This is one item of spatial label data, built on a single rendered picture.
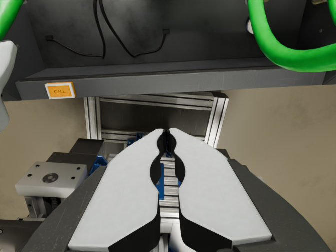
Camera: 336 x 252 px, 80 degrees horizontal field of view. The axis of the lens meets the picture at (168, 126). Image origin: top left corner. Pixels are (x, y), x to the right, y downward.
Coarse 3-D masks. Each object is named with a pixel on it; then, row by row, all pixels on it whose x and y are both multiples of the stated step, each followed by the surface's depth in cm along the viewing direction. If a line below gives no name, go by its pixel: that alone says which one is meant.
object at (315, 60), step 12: (252, 0) 19; (252, 12) 19; (264, 12) 19; (252, 24) 19; (264, 24) 18; (264, 36) 18; (264, 48) 17; (276, 48) 16; (288, 48) 15; (324, 48) 11; (276, 60) 15; (288, 60) 14; (300, 60) 13; (312, 60) 12; (324, 60) 11
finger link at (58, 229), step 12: (96, 180) 9; (72, 192) 8; (84, 192) 8; (60, 204) 8; (72, 204) 8; (84, 204) 8; (48, 216) 7; (60, 216) 7; (72, 216) 7; (48, 228) 7; (60, 228) 7; (72, 228) 7; (36, 240) 6; (48, 240) 6; (60, 240) 6
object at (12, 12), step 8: (0, 0) 14; (8, 0) 15; (16, 0) 15; (0, 8) 14; (8, 8) 15; (16, 8) 15; (0, 16) 14; (8, 16) 15; (0, 24) 14; (8, 24) 15; (0, 32) 14; (0, 40) 15
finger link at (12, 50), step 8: (8, 40) 13; (0, 48) 13; (8, 48) 13; (16, 48) 14; (0, 56) 12; (8, 56) 13; (0, 64) 12; (8, 64) 13; (0, 72) 12; (8, 72) 13; (0, 80) 12; (0, 88) 13; (0, 96) 13; (0, 104) 14; (0, 112) 14; (0, 120) 15; (8, 120) 16; (0, 128) 15
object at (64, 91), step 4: (72, 84) 40; (48, 88) 39; (52, 88) 39; (56, 88) 39; (60, 88) 39; (64, 88) 39; (68, 88) 39; (52, 92) 40; (56, 92) 40; (60, 92) 40; (64, 92) 40; (68, 92) 40; (52, 96) 40; (56, 96) 40; (60, 96) 40; (64, 96) 40
